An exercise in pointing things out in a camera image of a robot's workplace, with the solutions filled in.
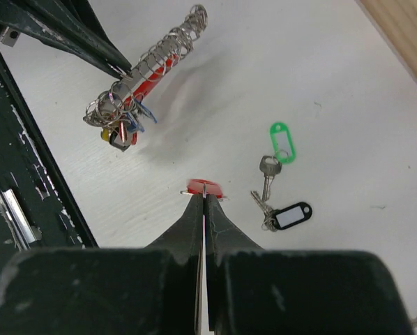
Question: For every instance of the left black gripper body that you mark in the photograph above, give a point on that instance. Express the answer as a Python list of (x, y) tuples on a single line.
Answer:
[(9, 11)]

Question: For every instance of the wooden clothes rack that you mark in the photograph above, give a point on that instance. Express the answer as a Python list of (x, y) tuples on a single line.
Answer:
[(396, 21)]

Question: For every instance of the grey key holder with rings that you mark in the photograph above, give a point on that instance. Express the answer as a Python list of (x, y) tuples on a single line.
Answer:
[(117, 112)]

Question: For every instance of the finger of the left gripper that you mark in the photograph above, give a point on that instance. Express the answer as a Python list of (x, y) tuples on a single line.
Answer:
[(40, 21), (81, 24)]

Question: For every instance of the black tag key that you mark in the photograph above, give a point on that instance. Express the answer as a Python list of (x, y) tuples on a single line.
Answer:
[(282, 219)]

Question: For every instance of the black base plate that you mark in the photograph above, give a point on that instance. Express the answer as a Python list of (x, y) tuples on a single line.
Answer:
[(37, 208)]

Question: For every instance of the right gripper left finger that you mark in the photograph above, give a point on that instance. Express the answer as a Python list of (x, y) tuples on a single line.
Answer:
[(150, 290)]

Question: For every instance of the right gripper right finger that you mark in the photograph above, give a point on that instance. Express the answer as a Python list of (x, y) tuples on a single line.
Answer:
[(252, 290)]

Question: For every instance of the red tag key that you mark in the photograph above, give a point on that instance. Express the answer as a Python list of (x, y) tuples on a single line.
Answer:
[(204, 187)]

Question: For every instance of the green tag key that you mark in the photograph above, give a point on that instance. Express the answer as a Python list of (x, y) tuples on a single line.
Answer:
[(283, 153)]

